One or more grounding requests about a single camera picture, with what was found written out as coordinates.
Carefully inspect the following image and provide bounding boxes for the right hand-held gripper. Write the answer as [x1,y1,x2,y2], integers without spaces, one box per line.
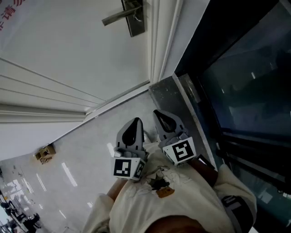
[152,109,197,168]

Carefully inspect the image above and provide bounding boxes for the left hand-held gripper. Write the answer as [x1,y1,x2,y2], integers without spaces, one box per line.
[110,117,150,182]

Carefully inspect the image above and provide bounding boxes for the person's left forearm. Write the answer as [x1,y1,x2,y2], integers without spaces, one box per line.
[106,179,128,201]

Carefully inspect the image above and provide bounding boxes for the person's right forearm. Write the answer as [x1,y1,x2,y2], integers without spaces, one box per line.
[190,158,219,187]

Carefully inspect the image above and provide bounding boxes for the metal door lock plate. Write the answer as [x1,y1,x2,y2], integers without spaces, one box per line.
[121,0,146,38]

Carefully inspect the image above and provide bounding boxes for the white door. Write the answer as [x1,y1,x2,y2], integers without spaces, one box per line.
[0,0,151,117]

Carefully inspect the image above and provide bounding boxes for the black wristwatch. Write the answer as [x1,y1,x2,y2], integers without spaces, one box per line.
[196,154,216,172]

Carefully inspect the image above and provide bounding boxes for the cream printed T-shirt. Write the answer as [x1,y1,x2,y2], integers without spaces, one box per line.
[81,141,258,233]

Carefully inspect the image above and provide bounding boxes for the brown cardboard box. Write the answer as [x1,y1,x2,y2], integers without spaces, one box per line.
[35,143,56,165]

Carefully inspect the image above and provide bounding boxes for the dark glass partition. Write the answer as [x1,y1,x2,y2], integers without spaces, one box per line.
[173,0,291,233]

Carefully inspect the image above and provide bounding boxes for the row of office desks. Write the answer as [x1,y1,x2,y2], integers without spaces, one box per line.
[0,179,43,233]

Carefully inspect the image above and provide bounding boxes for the white notice with red lettering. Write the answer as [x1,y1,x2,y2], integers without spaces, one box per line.
[0,0,46,52]

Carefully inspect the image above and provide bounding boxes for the grey shoulder strap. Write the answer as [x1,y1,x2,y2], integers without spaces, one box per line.
[221,195,255,233]

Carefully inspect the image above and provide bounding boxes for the metal lever door handle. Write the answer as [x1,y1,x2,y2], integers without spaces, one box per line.
[101,6,143,26]

